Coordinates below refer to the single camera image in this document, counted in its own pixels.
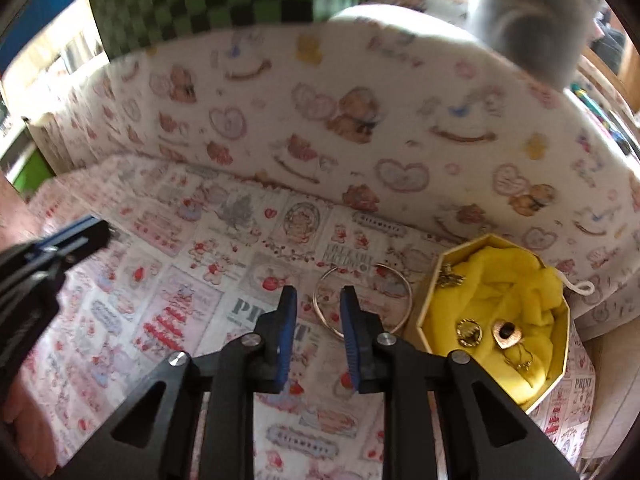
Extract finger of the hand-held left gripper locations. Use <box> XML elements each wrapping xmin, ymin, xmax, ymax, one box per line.
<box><xmin>47</xmin><ymin>220</ymin><xmax>114</xmax><ymax>274</ymax></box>
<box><xmin>34</xmin><ymin>214</ymin><xmax>98</xmax><ymax>255</ymax></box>

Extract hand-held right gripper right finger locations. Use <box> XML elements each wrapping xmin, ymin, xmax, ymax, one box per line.
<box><xmin>339</xmin><ymin>285</ymin><xmax>581</xmax><ymax>480</ymax></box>

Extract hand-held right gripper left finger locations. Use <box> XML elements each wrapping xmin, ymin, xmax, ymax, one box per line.
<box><xmin>65</xmin><ymin>285</ymin><xmax>299</xmax><ymax>480</ymax></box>

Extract thin metal bangle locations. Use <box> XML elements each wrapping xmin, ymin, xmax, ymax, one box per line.
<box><xmin>312</xmin><ymin>262</ymin><xmax>414</xmax><ymax>339</ymax></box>

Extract small metal charm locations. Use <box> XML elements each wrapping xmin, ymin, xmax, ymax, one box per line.
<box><xmin>438</xmin><ymin>263</ymin><xmax>467</xmax><ymax>289</ymax></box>

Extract round gold ring piece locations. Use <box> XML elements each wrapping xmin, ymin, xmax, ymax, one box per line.
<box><xmin>455</xmin><ymin>318</ymin><xmax>484</xmax><ymax>348</ymax></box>

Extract brooch with black stone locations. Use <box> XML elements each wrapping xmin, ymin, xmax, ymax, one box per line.
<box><xmin>491</xmin><ymin>321</ymin><xmax>525</xmax><ymax>350</ymax></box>

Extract thin chain necklace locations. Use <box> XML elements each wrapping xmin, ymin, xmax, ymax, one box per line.
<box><xmin>504</xmin><ymin>345</ymin><xmax>535</xmax><ymax>374</ymax></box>

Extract octagonal gold box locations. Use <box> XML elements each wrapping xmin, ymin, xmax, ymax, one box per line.
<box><xmin>402</xmin><ymin>233</ymin><xmax>572</xmax><ymax>409</ymax></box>

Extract person's left hand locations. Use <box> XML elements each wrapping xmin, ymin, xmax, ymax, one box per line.
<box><xmin>0</xmin><ymin>372</ymin><xmax>57</xmax><ymax>479</ymax></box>

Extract red print tablecloth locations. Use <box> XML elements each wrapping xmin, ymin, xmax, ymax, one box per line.
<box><xmin>20</xmin><ymin>152</ymin><xmax>599</xmax><ymax>480</ymax></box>

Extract bear print cloth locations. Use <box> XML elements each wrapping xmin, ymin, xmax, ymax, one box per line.
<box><xmin>25</xmin><ymin>5</ymin><xmax>640</xmax><ymax>342</ymax></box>

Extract green checkered tissue box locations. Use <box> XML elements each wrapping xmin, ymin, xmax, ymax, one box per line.
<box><xmin>81</xmin><ymin>0</ymin><xmax>371</xmax><ymax>57</ymax></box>

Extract coloured pens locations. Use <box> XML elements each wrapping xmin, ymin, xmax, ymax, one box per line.
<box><xmin>574</xmin><ymin>82</ymin><xmax>640</xmax><ymax>158</ymax></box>

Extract clear plastic jar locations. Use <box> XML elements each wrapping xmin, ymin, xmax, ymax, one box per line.
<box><xmin>469</xmin><ymin>0</ymin><xmax>602</xmax><ymax>92</ymax></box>

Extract yellow drawstring pouch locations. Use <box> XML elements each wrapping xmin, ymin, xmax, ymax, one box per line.
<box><xmin>428</xmin><ymin>247</ymin><xmax>596</xmax><ymax>404</ymax></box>

